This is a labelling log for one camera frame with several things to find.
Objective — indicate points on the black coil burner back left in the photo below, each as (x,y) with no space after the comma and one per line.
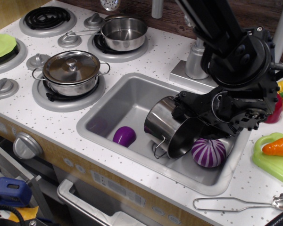
(46,17)

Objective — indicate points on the grey sink basin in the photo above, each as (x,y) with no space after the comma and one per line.
(134,119)

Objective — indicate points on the grey oven dial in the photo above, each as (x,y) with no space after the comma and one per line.
(26,147)

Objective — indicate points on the steel wire-handled spoon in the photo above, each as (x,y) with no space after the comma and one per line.
(232,204)

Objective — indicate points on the hanging slotted spoon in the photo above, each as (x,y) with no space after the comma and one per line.
(110,5)

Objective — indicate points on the steel saucepan with handle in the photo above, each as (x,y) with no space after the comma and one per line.
(119,34)

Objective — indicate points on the oven door handle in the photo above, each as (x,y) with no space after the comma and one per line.
(118,219)

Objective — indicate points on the grey stove knob centre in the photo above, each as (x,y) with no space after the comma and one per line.
(69,40)

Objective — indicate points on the grey stove knob back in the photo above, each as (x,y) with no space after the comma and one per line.
(94,22)

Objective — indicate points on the green cutting board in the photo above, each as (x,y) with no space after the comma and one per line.
(271,164)

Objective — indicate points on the grey stove knob front left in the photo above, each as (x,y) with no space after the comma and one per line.
(8,87)

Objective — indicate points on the purple toy eggplant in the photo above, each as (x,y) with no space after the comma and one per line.
(124,136)

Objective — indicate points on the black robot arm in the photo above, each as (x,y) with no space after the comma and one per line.
(241,62)

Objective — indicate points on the blue clamp tool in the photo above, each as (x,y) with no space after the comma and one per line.
(14,192)

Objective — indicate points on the grey stove knob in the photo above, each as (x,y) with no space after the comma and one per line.
(94,22)
(8,87)
(69,40)
(37,62)

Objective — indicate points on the green plate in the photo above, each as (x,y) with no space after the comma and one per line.
(7,44)

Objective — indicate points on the orange toy carrot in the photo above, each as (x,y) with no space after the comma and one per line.
(274,149)

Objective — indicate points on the lidded steel pot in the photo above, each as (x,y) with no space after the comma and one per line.
(71,73)

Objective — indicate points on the red toy pepper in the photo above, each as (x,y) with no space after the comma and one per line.
(275,117)

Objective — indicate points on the yellow tape piece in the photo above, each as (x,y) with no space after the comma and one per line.
(25,212)

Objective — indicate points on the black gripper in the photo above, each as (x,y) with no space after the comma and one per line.
(226,113)

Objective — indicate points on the grey stove knob middle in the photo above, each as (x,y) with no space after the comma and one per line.
(37,62)

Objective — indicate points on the purple white striped onion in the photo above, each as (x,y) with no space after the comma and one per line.
(208,153)

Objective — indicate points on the grey toy faucet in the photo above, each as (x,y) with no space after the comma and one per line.
(189,73)

